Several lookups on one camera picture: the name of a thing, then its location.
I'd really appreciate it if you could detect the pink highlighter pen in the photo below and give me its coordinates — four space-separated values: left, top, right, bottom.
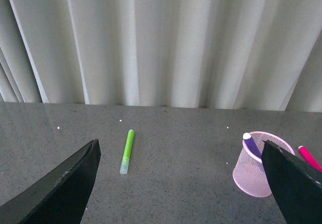
298 146 322 172

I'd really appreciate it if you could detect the green highlighter pen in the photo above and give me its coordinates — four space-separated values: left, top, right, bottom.
119 129 135 175

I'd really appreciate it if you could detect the white pleated curtain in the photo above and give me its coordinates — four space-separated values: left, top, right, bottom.
1 0 321 112

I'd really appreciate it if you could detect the purple highlighter pen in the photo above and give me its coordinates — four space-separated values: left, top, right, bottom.
243 132 261 159

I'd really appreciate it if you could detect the pink mesh pen cup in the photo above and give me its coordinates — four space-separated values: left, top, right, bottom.
232 131 295 198

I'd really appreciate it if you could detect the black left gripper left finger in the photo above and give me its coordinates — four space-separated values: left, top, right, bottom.
1 139 101 223

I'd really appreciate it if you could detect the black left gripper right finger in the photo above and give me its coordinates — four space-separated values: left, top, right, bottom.
261 140 321 223

